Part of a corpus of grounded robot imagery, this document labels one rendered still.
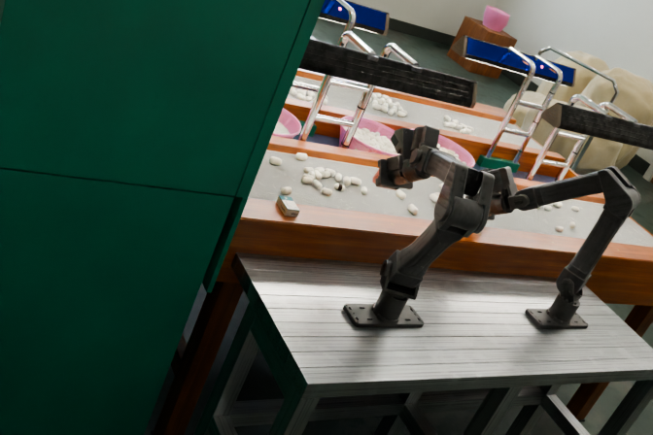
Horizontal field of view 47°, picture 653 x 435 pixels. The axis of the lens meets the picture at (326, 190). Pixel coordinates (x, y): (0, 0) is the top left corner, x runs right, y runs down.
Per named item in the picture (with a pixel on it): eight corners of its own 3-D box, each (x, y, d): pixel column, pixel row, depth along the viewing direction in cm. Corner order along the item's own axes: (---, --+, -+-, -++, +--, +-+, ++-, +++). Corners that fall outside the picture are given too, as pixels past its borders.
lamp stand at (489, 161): (516, 173, 309) (570, 74, 291) (479, 166, 298) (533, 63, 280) (490, 150, 323) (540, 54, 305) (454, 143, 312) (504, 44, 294)
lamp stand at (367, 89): (363, 201, 228) (427, 66, 210) (307, 193, 217) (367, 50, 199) (338, 168, 242) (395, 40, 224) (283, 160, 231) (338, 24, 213)
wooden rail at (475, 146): (553, 181, 326) (566, 159, 321) (145, 109, 230) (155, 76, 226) (545, 174, 330) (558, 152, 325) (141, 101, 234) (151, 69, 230)
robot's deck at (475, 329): (666, 379, 212) (674, 368, 210) (300, 399, 147) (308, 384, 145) (484, 203, 278) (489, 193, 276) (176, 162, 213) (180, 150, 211)
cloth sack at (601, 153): (619, 186, 529) (649, 138, 513) (549, 175, 488) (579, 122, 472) (567, 147, 570) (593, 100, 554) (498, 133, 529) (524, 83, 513)
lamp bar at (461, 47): (573, 87, 315) (582, 72, 312) (461, 56, 282) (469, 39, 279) (561, 80, 321) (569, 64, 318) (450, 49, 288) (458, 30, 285)
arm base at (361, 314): (355, 279, 170) (368, 299, 165) (423, 282, 181) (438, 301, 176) (341, 306, 173) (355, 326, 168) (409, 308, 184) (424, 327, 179)
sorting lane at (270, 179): (669, 255, 276) (671, 250, 276) (210, 204, 181) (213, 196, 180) (612, 210, 299) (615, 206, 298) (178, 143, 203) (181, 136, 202)
